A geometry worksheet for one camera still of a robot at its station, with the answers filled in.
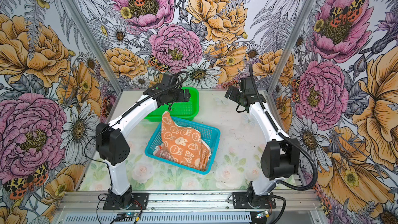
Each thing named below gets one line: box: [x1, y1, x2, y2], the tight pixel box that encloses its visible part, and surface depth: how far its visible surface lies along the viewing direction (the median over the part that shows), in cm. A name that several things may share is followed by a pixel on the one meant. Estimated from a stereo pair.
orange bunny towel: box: [152, 110, 212, 172], surface depth 87 cm
